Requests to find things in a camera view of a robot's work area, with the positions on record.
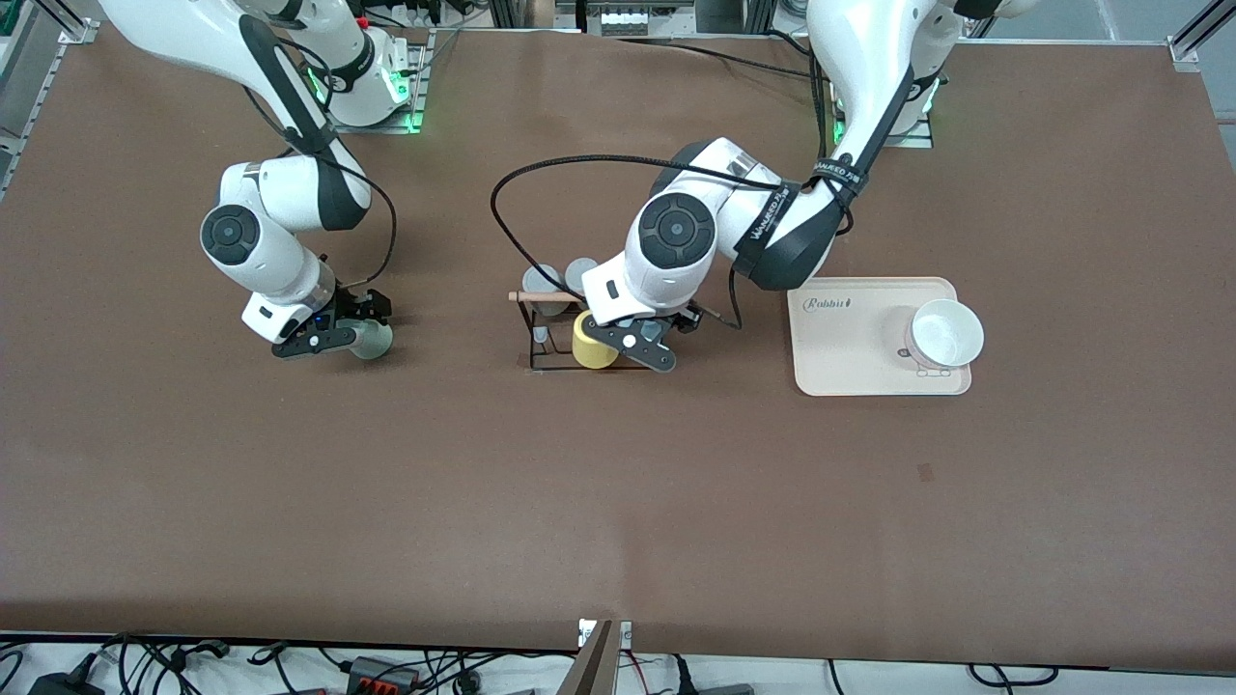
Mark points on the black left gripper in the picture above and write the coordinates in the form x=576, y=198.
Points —
x=684, y=319

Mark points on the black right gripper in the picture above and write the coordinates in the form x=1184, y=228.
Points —
x=361, y=308

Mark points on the pale green cup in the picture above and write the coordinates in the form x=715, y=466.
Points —
x=374, y=340

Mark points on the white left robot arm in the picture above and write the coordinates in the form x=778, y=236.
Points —
x=676, y=232

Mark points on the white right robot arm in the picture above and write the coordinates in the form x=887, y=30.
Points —
x=280, y=261

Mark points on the yellow cup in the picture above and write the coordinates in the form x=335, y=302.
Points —
x=591, y=349

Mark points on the grey cup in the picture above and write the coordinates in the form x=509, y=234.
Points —
x=541, y=280
x=579, y=272

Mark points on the cream rabbit print tray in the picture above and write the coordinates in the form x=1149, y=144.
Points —
x=840, y=372

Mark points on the white bowl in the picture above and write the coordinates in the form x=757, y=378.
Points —
x=944, y=333

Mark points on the grey terminal block device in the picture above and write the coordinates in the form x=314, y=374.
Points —
x=628, y=21

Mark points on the black red connector box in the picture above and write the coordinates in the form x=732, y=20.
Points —
x=381, y=674

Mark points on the black power adapter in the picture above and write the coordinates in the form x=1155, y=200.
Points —
x=68, y=685

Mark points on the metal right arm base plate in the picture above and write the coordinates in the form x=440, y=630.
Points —
x=417, y=92

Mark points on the silver metal bracket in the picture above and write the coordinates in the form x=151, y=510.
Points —
x=626, y=632

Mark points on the brown grey post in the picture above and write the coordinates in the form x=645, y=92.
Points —
x=591, y=671

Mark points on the aluminium corner bracket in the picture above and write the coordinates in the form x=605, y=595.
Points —
x=82, y=31
x=1186, y=53

